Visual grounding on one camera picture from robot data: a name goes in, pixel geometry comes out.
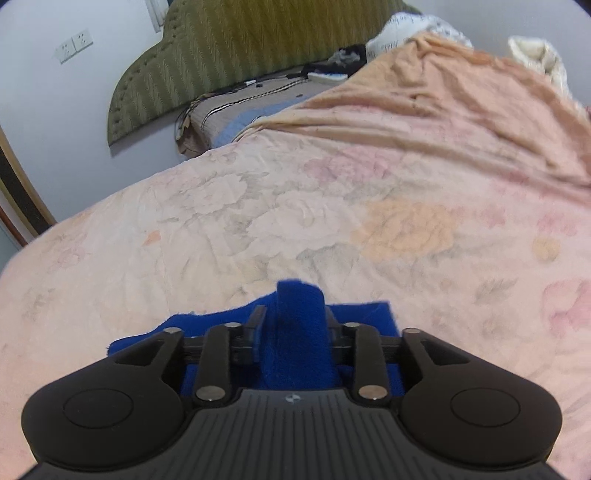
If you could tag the green padded headboard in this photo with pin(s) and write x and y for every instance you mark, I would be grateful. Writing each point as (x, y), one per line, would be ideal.
(221, 41)

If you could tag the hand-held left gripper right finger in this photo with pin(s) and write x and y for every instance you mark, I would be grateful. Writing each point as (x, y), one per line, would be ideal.
(334, 341)

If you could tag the cream fluffy blanket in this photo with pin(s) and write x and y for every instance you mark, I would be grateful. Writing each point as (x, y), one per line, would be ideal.
(535, 50)

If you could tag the pink floral blanket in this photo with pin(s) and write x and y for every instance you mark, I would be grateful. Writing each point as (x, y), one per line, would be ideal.
(323, 207)

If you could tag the dark clothes pile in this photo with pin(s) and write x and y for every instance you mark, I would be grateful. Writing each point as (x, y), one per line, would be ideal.
(351, 53)

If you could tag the white wall socket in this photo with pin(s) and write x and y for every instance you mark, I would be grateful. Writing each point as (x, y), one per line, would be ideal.
(64, 51)
(82, 40)

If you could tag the white remote control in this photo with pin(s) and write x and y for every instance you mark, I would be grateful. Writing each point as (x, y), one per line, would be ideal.
(325, 77)

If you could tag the white printed pillow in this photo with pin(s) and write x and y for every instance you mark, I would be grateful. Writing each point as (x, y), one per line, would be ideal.
(401, 32)

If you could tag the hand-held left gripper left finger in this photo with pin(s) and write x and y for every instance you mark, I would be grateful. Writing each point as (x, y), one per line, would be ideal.
(255, 332)

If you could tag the blue sweater with rhinestone trim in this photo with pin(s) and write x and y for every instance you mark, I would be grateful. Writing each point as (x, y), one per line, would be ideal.
(295, 323)

